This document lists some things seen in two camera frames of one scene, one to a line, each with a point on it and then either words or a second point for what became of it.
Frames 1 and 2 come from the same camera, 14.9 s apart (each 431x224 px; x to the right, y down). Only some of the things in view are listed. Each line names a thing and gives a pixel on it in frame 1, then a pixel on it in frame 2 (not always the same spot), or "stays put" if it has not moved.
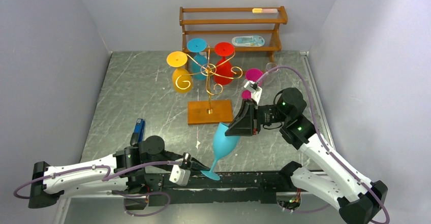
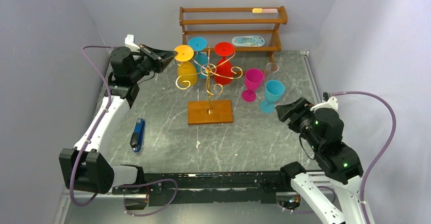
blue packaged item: (248, 41) stays put
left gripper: (194, 164) → (161, 59)
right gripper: (252, 119) → (297, 111)
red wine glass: (223, 70) stays put
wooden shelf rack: (247, 28) stays put
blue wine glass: (223, 146) → (274, 91)
